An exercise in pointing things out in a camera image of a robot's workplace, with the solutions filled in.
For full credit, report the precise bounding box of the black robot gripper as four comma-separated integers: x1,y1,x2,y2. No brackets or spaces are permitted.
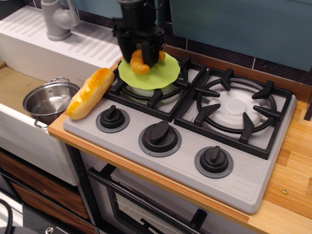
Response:
112,2,165,68

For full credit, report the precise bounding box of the orange toy croissant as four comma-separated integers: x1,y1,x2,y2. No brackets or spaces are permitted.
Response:
130,49,151,75

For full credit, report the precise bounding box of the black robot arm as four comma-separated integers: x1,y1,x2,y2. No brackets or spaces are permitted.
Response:
112,0,165,67

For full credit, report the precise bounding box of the light green plastic plate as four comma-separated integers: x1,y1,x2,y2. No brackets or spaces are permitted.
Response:
118,53,181,90

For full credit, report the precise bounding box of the yellow toy bread loaf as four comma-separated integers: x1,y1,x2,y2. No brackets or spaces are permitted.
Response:
67,68,115,120

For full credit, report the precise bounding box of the small stainless steel pot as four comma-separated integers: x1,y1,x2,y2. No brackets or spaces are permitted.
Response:
22,77,79,128

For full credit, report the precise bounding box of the white toy sink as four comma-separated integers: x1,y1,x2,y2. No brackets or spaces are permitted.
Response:
0,6,122,186

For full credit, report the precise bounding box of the black left burner grate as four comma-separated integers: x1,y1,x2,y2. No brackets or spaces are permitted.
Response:
104,57,207,121

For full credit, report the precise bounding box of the black burner grate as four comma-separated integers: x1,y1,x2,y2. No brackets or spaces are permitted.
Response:
174,68,293,159
104,57,207,121

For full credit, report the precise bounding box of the black left stove knob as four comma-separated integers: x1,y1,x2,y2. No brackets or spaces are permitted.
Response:
96,105,130,134

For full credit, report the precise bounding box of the black stove knob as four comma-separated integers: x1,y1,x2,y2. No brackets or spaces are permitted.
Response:
96,105,130,134
138,120,182,157
195,146,234,179

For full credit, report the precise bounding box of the grey toy faucet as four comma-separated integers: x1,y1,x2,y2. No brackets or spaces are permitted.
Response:
41,0,79,41

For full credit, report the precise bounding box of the black middle stove knob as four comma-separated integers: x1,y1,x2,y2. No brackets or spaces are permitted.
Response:
138,120,182,157

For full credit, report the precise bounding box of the white right burner cap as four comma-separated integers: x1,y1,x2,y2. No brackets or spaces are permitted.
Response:
202,89,262,129

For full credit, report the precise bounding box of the grey toy stove top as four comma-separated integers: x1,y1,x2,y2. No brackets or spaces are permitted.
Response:
62,46,298,215

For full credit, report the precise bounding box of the black right stove knob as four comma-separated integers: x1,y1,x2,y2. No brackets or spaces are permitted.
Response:
195,146,234,179

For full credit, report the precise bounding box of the black right burner grate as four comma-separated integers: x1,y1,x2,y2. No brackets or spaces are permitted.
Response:
174,68,293,159

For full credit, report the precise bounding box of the toy oven door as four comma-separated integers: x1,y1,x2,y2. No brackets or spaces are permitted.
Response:
82,155,251,234

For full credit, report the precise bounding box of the wood grain drawer front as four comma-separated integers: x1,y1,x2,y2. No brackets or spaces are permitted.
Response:
0,149,96,234

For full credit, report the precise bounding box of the black oven door handle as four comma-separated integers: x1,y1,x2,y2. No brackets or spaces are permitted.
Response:
87,168,207,234

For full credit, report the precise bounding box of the black braided cable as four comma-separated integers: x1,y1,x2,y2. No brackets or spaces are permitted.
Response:
0,198,14,234

